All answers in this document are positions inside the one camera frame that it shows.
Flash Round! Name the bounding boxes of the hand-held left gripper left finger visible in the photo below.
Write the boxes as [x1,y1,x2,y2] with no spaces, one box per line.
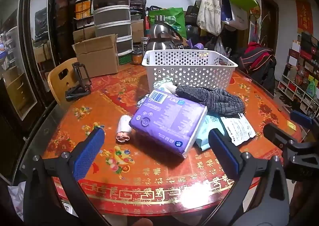
[24,127,111,226]

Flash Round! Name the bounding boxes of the white perforated plastic basket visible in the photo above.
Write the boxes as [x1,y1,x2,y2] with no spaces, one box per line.
[142,50,238,90]

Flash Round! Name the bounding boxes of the wooden chair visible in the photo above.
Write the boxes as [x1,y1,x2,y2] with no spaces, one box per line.
[47,57,80,104]

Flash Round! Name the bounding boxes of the dark glass bottle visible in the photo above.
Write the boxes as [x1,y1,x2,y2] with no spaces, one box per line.
[141,37,150,54]

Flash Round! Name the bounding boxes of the black folding phone stand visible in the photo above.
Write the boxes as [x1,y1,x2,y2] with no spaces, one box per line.
[65,62,92,102]

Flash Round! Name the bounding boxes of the beige canvas tote bag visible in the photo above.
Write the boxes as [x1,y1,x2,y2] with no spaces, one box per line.
[196,0,222,36]

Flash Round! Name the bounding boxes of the green shopping bag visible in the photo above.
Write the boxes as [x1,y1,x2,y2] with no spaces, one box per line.
[149,7,187,39]

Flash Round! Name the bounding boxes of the red and black jacket pile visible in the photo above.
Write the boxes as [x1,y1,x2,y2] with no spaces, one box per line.
[239,41,277,92]

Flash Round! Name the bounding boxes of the brown cardboard box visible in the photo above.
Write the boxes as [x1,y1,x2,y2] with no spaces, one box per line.
[131,20,145,43]
[73,26,96,43]

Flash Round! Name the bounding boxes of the open cardboard box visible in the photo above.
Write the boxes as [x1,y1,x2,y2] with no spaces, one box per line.
[72,34,119,78]

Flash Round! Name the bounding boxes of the grey stacked storage drawers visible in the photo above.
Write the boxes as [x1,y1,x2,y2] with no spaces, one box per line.
[92,0,132,57]

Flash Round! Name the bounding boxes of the red floral tablecloth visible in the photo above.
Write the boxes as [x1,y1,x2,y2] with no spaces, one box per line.
[41,62,303,216]

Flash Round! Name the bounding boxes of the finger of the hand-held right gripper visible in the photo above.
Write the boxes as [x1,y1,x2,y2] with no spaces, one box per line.
[263,123,319,182]
[290,110,319,132]

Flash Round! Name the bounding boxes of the white socks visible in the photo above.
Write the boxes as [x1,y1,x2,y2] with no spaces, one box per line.
[116,115,132,143]

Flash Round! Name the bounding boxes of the dark grey knit socks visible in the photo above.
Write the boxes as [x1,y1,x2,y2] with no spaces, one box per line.
[175,86,246,117]

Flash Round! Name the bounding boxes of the dark wooden door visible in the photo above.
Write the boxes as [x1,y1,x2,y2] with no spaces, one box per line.
[259,0,278,50]

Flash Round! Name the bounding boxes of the white and blue bag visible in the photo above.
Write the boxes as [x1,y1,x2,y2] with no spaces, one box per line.
[221,0,250,30]

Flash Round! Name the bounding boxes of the white plastic bag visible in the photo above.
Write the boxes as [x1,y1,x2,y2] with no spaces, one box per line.
[7,182,25,216]

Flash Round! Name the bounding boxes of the stainless steel kettle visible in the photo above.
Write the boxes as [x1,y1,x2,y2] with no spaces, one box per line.
[145,15,185,53]

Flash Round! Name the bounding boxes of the white and teal sock bundle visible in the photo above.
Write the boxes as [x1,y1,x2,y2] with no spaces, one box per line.
[153,78,178,95]

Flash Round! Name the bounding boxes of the purple tissue pack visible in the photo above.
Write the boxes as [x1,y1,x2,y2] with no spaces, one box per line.
[129,89,208,159]

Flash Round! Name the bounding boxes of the glass jar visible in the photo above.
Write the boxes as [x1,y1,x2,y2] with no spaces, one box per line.
[132,51,143,65]

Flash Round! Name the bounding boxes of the clear plastic bag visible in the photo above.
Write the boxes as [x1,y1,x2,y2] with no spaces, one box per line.
[214,38,228,57]

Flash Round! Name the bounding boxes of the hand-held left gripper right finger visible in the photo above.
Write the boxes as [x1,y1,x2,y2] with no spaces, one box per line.
[208,128,291,226]

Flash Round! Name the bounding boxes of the red wall scroll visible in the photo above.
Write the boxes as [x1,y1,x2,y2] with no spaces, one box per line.
[296,0,314,34]

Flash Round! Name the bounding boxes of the white shelf with boxes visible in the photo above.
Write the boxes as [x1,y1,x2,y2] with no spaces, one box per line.
[277,32,319,119]

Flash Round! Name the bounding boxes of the orange labelled box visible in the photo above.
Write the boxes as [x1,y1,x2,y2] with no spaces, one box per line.
[75,0,95,20]

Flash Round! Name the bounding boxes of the green plastic crate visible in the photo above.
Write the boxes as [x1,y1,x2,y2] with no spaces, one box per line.
[118,54,133,65]

